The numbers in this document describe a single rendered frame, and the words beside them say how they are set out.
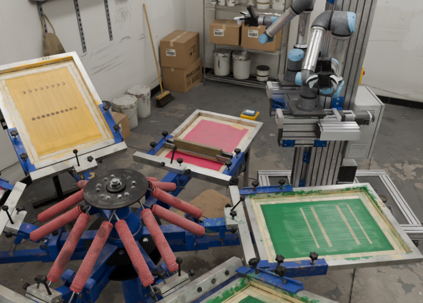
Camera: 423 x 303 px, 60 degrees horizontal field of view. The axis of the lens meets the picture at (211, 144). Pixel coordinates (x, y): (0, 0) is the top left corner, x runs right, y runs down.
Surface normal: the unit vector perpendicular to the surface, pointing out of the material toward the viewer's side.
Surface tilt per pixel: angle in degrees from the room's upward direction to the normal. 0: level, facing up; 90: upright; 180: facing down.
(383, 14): 90
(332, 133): 90
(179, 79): 90
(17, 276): 0
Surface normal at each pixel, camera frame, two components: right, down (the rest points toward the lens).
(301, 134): 0.00, 0.53
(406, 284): 0.00, -0.85
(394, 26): -0.41, 0.48
